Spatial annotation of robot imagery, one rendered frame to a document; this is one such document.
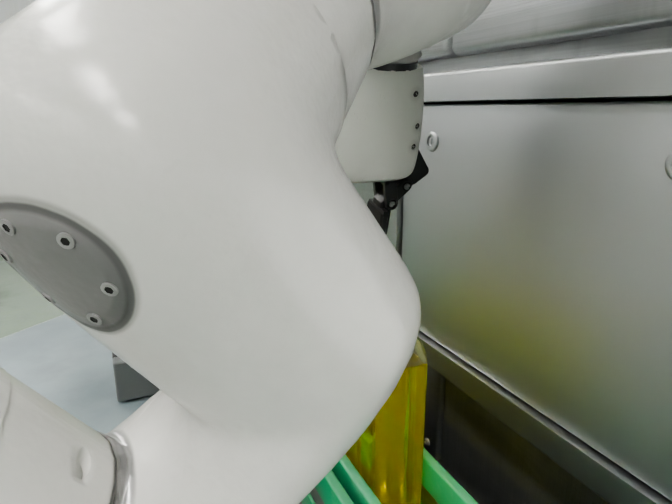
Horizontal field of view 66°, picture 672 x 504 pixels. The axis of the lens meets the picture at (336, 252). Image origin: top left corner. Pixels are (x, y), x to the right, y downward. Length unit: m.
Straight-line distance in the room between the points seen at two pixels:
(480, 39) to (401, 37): 0.31
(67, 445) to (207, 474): 0.04
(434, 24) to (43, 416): 0.21
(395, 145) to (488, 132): 0.11
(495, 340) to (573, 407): 0.10
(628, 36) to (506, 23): 0.11
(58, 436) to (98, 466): 0.02
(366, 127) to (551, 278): 0.20
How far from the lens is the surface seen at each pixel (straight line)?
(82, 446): 0.18
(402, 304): 0.15
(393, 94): 0.44
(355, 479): 0.50
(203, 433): 0.17
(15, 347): 1.44
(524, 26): 0.51
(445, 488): 0.52
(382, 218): 0.49
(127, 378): 1.07
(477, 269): 0.56
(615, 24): 0.45
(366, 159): 0.44
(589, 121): 0.45
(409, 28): 0.25
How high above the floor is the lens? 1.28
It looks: 15 degrees down
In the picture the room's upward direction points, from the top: straight up
